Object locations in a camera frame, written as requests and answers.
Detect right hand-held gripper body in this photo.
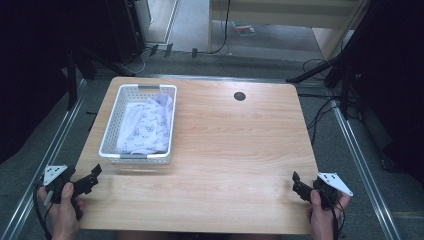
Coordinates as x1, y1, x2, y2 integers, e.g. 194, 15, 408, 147
311, 171, 354, 210

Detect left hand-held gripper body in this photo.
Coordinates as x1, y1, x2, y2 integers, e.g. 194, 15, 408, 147
42, 164, 92, 205

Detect white perforated plastic basket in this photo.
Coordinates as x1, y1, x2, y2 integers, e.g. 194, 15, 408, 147
98, 83, 178, 166

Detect white patterned cloth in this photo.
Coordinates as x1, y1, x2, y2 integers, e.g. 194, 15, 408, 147
116, 92, 175, 155

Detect person's right hand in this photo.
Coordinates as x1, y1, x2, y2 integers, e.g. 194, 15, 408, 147
305, 188, 352, 235

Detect person's left hand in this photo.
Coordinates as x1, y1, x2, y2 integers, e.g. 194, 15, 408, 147
37, 181, 86, 234

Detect black metal stand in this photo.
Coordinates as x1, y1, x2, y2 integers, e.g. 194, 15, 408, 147
65, 49, 98, 112

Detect black tripod leg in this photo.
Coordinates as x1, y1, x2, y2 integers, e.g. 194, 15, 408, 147
285, 55, 348, 84

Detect black computer tower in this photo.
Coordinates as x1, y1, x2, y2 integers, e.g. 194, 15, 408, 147
105, 0, 152, 66

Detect book with red cover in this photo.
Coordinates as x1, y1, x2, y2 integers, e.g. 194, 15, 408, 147
232, 21, 257, 37

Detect light wooden cabinet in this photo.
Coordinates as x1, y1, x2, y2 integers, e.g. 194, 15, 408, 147
207, 0, 370, 62

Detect aluminium floor rail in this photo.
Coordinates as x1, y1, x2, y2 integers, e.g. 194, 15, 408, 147
0, 78, 89, 240
329, 96, 403, 240

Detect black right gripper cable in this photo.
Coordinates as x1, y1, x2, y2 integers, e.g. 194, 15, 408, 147
320, 188, 347, 240

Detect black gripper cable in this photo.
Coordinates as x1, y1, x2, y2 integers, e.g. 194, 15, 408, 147
32, 183, 54, 240
320, 188, 347, 240

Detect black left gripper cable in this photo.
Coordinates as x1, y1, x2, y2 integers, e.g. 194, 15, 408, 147
32, 183, 54, 240

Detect black floor cables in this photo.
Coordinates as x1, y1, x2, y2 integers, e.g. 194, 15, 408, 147
297, 58, 346, 146

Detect white floor cable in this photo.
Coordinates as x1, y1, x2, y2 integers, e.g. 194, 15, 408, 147
119, 47, 150, 75

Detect black hanging cable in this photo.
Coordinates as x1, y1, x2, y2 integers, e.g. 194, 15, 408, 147
210, 0, 232, 55

